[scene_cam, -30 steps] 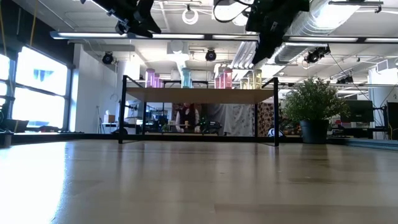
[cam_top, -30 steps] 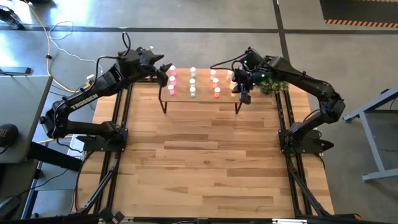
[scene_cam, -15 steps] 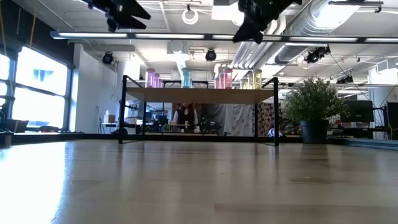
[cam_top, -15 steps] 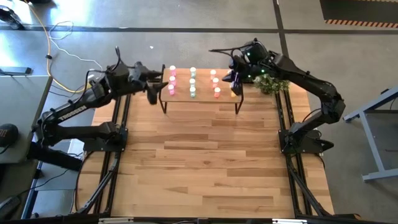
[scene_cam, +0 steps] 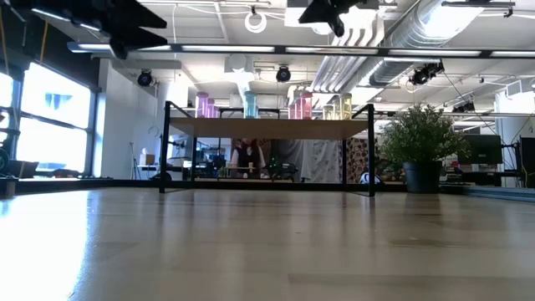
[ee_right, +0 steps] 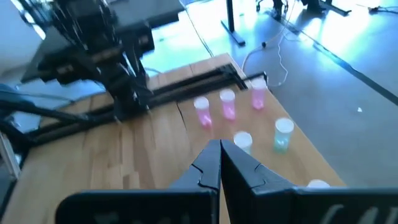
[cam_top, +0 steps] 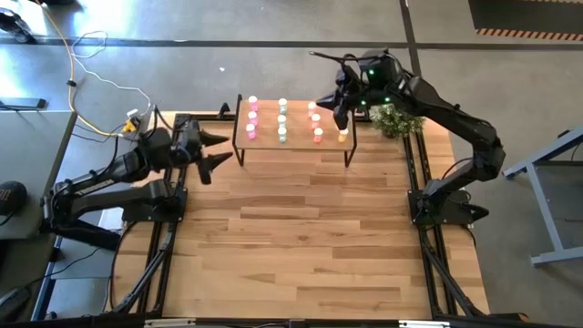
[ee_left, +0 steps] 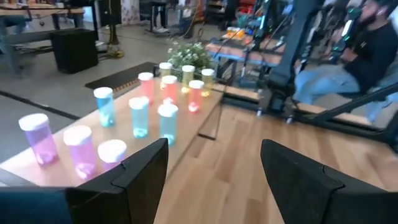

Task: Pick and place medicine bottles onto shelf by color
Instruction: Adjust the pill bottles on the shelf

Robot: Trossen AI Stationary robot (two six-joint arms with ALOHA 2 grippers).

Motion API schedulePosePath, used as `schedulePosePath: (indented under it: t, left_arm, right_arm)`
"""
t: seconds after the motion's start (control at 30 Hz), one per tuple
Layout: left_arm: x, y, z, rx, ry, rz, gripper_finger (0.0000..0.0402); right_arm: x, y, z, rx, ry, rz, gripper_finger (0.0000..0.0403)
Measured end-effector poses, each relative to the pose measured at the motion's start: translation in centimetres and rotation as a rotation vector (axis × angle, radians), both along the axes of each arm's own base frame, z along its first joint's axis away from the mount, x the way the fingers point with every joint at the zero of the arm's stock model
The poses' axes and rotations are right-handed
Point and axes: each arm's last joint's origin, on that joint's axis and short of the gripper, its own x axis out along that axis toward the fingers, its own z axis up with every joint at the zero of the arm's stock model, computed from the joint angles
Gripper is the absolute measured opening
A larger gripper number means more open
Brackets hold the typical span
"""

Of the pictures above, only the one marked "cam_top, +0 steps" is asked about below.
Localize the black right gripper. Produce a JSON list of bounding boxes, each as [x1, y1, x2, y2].
[[315, 66, 368, 131]]

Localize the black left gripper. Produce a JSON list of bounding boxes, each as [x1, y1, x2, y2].
[[170, 118, 234, 186]]

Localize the green potted plant black pot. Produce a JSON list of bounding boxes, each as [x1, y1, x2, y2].
[[369, 103, 425, 139]]

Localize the white yellow power plug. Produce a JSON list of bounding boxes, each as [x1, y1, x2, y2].
[[120, 108, 142, 134]]

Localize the grey side table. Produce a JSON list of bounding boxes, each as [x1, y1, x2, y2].
[[0, 108, 78, 241]]

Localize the black flat bar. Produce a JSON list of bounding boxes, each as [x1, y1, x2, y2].
[[0, 97, 48, 112]]

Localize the black round cap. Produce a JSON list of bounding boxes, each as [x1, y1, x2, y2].
[[0, 180, 28, 217]]

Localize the black ribbed floor mat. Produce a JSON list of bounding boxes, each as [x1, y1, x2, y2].
[[467, 0, 583, 42]]

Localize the blue table leg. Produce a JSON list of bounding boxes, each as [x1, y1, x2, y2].
[[30, 234, 65, 323]]

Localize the black floor device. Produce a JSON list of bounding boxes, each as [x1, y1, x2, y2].
[[0, 6, 36, 45]]

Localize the black table edge rail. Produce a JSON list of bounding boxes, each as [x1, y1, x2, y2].
[[175, 111, 411, 124]]

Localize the black frame wooden shelf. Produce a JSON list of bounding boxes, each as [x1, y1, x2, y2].
[[231, 94, 359, 169]]

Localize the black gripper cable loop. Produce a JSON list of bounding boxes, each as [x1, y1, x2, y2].
[[308, 49, 365, 65]]

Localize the white cable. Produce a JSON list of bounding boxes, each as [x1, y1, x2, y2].
[[70, 30, 154, 118]]

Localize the black diagonal frame strut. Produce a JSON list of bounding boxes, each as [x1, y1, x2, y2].
[[111, 225, 179, 315], [418, 230, 486, 318]]

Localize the yellow floor cable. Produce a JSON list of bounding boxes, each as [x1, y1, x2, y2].
[[38, 2, 133, 138]]

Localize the black frame rail silver brackets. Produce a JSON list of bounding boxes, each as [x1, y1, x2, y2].
[[0, 312, 583, 328]]

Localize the blue grey frame desk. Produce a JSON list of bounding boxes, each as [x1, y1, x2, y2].
[[502, 126, 583, 269]]

